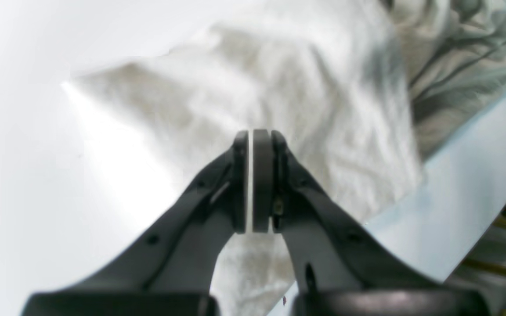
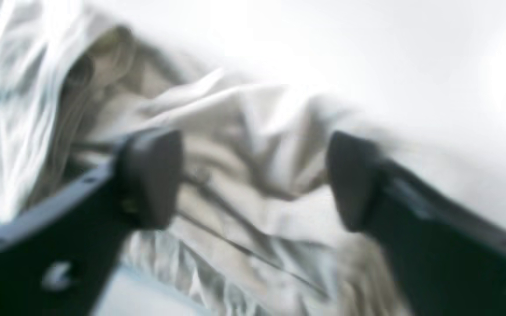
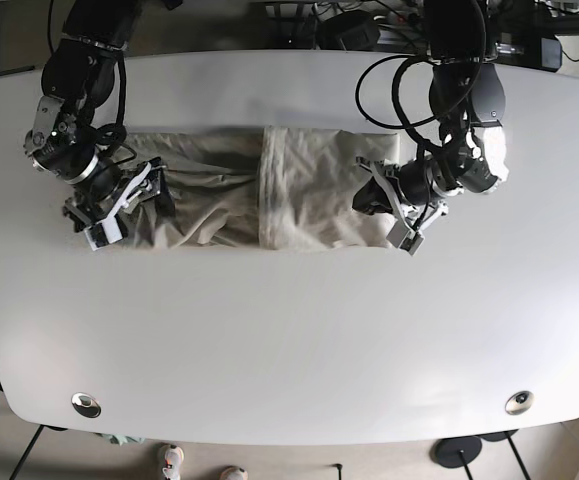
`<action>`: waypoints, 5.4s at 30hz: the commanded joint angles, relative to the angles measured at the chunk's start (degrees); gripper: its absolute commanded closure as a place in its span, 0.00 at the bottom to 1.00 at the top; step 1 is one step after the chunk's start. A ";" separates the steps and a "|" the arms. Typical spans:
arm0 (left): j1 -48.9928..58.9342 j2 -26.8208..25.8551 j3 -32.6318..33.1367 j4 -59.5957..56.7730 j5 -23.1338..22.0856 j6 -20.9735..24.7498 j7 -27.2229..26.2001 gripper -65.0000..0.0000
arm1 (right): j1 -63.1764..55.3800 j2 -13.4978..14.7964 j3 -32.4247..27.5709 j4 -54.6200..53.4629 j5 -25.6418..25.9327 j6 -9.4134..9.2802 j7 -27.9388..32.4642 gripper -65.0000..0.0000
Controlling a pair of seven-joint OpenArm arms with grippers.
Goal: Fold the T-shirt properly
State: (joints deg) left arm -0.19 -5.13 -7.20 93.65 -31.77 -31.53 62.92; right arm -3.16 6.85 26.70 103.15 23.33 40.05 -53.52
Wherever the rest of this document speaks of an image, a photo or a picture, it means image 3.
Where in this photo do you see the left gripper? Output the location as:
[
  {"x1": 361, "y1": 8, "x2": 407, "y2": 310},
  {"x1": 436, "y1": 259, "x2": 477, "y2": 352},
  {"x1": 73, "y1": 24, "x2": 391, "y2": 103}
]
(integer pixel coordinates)
[{"x1": 355, "y1": 156, "x2": 448, "y2": 256}]

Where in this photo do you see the black floor stand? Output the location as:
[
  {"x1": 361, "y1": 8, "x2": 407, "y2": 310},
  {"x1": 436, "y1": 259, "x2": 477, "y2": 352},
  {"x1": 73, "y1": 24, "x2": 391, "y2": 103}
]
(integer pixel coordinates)
[
  {"x1": 479, "y1": 430, "x2": 531, "y2": 480},
  {"x1": 431, "y1": 436, "x2": 483, "y2": 480}
]

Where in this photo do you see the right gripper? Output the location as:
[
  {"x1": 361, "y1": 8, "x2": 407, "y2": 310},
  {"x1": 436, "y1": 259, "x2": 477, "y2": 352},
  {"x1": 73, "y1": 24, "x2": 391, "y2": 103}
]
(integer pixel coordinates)
[{"x1": 63, "y1": 157, "x2": 164, "y2": 251}]

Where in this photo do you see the white orange shoe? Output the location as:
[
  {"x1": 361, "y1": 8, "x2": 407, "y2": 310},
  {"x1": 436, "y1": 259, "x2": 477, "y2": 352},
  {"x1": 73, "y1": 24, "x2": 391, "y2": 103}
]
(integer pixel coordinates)
[
  {"x1": 219, "y1": 466, "x2": 249, "y2": 480},
  {"x1": 158, "y1": 444, "x2": 184, "y2": 480}
]

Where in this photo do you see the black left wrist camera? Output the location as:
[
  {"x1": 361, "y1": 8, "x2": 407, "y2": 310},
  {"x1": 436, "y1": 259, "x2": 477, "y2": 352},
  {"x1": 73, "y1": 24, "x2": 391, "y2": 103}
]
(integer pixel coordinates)
[{"x1": 352, "y1": 178, "x2": 393, "y2": 216}]

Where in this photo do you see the table cable grommet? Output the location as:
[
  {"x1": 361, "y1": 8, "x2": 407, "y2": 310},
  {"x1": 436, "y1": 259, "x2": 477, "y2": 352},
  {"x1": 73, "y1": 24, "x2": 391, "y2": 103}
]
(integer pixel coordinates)
[
  {"x1": 71, "y1": 392, "x2": 102, "y2": 419},
  {"x1": 505, "y1": 390, "x2": 535, "y2": 416}
]

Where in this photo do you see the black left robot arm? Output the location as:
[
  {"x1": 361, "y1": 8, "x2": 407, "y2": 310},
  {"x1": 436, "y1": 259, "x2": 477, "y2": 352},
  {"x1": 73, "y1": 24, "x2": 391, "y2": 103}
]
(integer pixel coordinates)
[{"x1": 352, "y1": 1, "x2": 509, "y2": 254}]

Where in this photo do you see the right black floor stand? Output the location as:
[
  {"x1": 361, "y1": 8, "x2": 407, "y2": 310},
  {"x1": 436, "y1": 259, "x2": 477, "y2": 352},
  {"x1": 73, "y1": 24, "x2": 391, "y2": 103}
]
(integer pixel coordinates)
[{"x1": 479, "y1": 430, "x2": 531, "y2": 480}]

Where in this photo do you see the left black floor stand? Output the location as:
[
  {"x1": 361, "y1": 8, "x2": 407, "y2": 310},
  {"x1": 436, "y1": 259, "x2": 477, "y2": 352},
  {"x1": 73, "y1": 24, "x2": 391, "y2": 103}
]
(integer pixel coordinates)
[{"x1": 431, "y1": 436, "x2": 483, "y2": 480}]

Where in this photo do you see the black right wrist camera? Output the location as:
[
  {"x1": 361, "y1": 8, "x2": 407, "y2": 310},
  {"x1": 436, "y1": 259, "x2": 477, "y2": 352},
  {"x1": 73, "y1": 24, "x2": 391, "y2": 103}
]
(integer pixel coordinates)
[{"x1": 153, "y1": 177, "x2": 176, "y2": 218}]

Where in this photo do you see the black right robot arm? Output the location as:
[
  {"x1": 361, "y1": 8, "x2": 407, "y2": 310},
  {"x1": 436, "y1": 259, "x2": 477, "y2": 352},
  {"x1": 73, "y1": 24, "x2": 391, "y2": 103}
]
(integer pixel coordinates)
[{"x1": 24, "y1": 1, "x2": 165, "y2": 250}]

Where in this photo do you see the beige T-shirt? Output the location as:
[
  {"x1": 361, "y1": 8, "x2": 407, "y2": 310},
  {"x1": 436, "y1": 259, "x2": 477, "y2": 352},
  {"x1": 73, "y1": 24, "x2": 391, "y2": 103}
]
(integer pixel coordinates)
[{"x1": 117, "y1": 127, "x2": 400, "y2": 252}]

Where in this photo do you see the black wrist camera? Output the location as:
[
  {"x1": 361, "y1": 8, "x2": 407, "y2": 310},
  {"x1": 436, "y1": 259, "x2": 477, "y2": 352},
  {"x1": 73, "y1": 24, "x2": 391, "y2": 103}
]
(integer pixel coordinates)
[
  {"x1": 153, "y1": 177, "x2": 176, "y2": 218},
  {"x1": 352, "y1": 178, "x2": 393, "y2": 216}
]

